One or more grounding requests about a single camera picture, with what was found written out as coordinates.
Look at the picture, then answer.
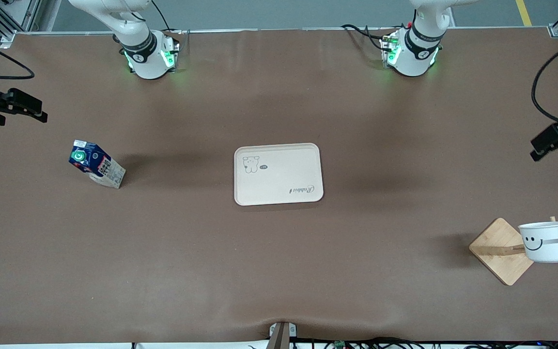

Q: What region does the blue milk carton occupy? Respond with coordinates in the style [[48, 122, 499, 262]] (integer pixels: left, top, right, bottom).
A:
[[69, 140, 126, 189]]

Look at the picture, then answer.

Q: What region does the white smiley face cup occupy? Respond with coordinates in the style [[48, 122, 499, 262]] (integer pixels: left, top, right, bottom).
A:
[[518, 222, 558, 264]]

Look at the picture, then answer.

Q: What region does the wooden cup stand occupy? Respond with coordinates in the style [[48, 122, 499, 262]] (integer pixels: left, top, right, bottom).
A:
[[469, 216, 558, 286]]

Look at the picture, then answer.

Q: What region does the beige rabbit print tray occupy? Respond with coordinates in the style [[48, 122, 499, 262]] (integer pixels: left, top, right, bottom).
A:
[[234, 143, 324, 206]]

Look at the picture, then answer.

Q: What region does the brown table cover mat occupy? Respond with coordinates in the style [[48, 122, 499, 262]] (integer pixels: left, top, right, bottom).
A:
[[0, 27, 558, 346]]

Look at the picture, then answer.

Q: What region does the metal table clamp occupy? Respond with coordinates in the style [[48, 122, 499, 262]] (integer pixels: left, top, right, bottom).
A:
[[269, 321, 298, 349]]

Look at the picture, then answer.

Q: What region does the black right arm base cable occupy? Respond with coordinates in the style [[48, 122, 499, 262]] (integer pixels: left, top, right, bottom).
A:
[[151, 0, 175, 34]]

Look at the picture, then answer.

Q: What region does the black arm base cable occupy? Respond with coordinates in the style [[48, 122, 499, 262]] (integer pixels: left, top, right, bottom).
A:
[[151, 0, 175, 34], [341, 24, 388, 53]]

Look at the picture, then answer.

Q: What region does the black left arm base cable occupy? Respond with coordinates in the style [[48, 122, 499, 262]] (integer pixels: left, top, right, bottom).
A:
[[341, 24, 388, 53]]

